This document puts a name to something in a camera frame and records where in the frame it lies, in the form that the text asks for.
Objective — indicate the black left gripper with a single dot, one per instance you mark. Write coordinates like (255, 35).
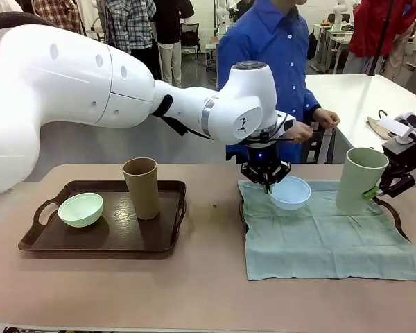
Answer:
(263, 159)

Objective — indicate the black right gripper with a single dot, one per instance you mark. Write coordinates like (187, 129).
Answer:
(402, 180)

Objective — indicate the pale green tall cup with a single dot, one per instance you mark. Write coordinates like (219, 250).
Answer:
(357, 180)

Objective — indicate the light blue bowl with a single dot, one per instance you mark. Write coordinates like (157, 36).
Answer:
(291, 197)

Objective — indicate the beige cloth mat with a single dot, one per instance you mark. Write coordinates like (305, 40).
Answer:
(376, 126)

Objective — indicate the tan tall cup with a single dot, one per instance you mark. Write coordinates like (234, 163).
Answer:
(142, 194)

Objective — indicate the mint green bowl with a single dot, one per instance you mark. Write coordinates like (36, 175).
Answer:
(79, 211)

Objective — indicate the person left forearm blue sleeve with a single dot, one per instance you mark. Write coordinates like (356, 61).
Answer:
(312, 97)

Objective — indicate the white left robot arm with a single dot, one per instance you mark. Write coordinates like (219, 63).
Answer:
(73, 86)

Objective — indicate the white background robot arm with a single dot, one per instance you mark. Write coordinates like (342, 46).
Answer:
(340, 14)
(223, 17)

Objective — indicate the green cloth mat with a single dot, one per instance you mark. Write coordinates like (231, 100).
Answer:
(315, 243)

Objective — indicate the person right hand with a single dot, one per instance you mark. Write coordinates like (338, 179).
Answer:
(302, 133)

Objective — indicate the person left hand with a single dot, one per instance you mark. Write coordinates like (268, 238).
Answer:
(327, 118)

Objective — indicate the white table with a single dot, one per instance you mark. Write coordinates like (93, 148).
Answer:
(360, 97)

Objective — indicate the person in blue shirt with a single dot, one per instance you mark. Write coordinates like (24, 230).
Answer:
(263, 41)

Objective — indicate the person in red shirt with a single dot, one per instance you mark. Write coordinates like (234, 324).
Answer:
(374, 27)

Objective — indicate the black office chair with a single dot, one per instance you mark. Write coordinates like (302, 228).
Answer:
(190, 36)

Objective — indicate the person in black shirt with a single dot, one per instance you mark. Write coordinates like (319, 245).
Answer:
(170, 34)

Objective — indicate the person in plaid shirt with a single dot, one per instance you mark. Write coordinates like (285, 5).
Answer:
(128, 24)

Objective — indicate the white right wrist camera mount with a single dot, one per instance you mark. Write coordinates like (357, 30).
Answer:
(402, 133)

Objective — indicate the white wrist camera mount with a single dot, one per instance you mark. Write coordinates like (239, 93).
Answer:
(402, 133)
(288, 123)

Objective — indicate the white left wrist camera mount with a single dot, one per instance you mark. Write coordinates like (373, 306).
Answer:
(288, 123)

